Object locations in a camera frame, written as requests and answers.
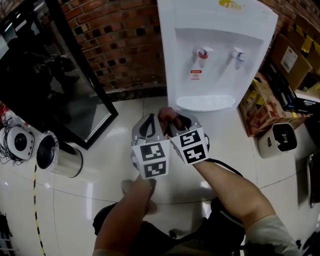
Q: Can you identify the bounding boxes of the black box with white lid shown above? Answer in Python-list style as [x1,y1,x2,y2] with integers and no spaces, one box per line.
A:
[293,89,320,116]

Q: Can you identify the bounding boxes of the pile of plastic bags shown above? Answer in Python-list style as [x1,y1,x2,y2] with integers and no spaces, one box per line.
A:
[0,102,15,122]

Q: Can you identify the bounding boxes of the white square waste bin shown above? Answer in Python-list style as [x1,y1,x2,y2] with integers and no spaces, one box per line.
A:
[257,122,298,160]

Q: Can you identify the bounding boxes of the black framed glass panel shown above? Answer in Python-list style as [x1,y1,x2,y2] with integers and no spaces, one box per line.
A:
[0,0,119,151]

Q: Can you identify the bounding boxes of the steel trash can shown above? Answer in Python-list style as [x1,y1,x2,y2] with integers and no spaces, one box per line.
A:
[36,130,84,179]

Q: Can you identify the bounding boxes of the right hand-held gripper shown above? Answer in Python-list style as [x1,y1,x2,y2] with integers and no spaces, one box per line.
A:
[170,113,210,166]

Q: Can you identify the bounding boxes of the yellow and black striped tape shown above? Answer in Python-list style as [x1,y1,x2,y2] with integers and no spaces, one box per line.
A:
[32,163,47,256]

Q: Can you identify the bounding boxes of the white wire rack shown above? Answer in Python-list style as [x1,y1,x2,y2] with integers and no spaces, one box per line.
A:
[0,212,16,256]

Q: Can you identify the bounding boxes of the person's right forearm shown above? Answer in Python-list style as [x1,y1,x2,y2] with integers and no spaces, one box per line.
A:
[193,159,277,231]

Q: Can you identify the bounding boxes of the person's left shoe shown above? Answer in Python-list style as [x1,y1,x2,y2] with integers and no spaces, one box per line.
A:
[121,179,158,216]

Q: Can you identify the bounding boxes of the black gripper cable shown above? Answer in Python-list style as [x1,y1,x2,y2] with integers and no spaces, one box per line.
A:
[149,178,158,200]
[206,157,245,177]

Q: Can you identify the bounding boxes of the cardboard box with white label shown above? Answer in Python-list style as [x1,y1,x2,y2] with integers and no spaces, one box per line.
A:
[271,33,313,92]

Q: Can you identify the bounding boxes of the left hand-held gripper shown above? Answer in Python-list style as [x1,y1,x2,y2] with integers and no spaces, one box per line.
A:
[130,113,171,180]

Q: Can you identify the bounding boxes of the printed cardboard box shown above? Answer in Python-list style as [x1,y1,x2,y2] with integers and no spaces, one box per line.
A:
[238,72,311,138]

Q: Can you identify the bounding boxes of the black chair base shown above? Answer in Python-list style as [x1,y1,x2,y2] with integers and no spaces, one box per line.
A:
[296,232,320,256]

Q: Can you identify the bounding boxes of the person's left forearm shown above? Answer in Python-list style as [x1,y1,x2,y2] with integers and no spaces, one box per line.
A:
[93,174,157,256]

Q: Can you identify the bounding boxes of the cardboard box with striped tape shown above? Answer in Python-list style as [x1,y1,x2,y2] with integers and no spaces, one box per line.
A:
[287,14,320,76]

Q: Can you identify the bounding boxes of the white water dispenser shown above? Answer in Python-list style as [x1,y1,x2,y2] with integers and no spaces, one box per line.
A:
[156,0,279,113]

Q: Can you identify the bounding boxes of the person's beige shirt sleeve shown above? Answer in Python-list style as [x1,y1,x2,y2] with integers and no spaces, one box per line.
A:
[243,214,301,256]

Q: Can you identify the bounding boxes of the brown cloth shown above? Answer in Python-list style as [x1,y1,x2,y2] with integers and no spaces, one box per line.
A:
[157,107,187,138]

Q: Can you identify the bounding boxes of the metal framed chair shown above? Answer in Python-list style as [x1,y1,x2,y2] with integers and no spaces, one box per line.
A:
[306,152,320,209]

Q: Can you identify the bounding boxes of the person's black shorts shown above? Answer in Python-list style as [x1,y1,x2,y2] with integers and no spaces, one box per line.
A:
[92,197,247,256]

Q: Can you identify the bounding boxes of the white round device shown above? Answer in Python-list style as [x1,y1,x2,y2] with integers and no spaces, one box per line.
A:
[6,124,36,161]

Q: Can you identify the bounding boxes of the flat black box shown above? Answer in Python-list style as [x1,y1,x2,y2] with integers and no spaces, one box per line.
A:
[264,62,298,112]

